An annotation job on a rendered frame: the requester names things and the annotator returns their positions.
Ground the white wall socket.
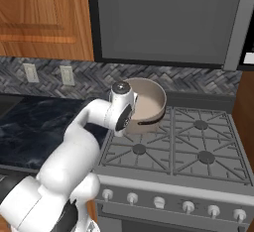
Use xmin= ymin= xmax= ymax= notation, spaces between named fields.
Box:
xmin=22 ymin=62 xmax=41 ymax=84
xmin=60 ymin=64 xmax=76 ymax=87

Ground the beige pot with dark handle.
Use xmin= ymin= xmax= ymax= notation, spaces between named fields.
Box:
xmin=123 ymin=76 xmax=168 ymax=135

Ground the grey gas stove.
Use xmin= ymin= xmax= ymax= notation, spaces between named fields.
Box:
xmin=93 ymin=104 xmax=254 ymax=232

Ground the dark grey microwave oven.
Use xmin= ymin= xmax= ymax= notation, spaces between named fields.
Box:
xmin=86 ymin=0 xmax=254 ymax=72

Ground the white stove knob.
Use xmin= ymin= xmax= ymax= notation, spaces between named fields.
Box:
xmin=101 ymin=188 xmax=114 ymax=201
xmin=232 ymin=208 xmax=247 ymax=224
xmin=182 ymin=199 xmax=195 ymax=214
xmin=126 ymin=191 xmax=139 ymax=205
xmin=207 ymin=204 xmax=221 ymax=219
xmin=153 ymin=195 xmax=167 ymax=209

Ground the wooden wall cupboard door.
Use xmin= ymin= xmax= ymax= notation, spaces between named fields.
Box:
xmin=0 ymin=0 xmax=95 ymax=62

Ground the wooden tall cupboard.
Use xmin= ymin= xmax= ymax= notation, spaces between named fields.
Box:
xmin=231 ymin=69 xmax=254 ymax=177

